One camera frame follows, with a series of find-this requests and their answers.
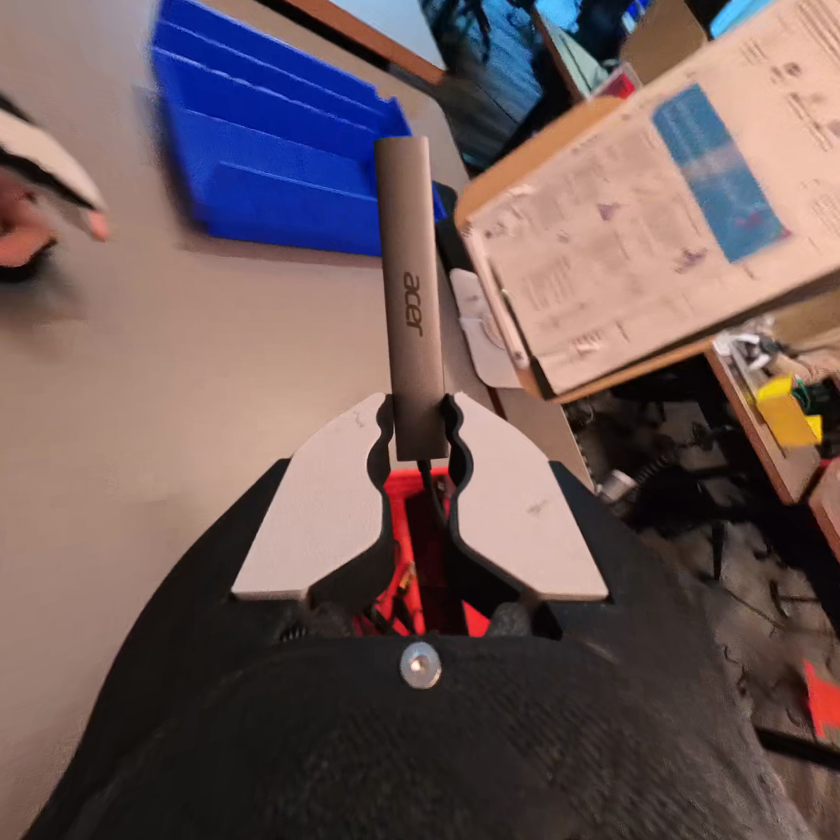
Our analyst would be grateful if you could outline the blue plastic bin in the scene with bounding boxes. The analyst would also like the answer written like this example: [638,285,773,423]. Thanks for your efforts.
[151,0,448,258]

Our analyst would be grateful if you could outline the red plastic bin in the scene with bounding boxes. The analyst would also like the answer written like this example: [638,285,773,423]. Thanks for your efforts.
[353,465,494,639]

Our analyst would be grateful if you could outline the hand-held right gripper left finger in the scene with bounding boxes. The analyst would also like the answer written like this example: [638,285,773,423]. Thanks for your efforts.
[230,391,396,602]

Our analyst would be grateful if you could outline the yellow box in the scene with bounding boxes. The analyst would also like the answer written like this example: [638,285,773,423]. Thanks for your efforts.
[755,374,824,448]

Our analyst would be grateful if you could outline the wooden document stand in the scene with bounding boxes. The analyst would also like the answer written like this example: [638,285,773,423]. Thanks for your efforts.
[448,0,840,403]

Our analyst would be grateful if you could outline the laminated instruction sheets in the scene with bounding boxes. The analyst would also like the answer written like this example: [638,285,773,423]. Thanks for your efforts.
[462,0,840,395]

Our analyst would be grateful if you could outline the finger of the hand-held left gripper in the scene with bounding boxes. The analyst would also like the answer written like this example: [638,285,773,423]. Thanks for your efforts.
[0,105,110,212]

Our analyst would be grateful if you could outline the grey USB hub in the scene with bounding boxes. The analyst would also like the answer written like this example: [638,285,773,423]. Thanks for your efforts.
[373,134,455,526]

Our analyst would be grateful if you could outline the person's left hand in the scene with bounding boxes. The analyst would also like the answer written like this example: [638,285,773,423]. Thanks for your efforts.
[0,177,111,270]

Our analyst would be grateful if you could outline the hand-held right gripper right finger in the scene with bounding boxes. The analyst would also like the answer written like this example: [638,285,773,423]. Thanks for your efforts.
[448,391,611,603]

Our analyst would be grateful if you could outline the grey work desk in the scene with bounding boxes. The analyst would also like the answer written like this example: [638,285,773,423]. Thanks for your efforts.
[0,0,595,837]

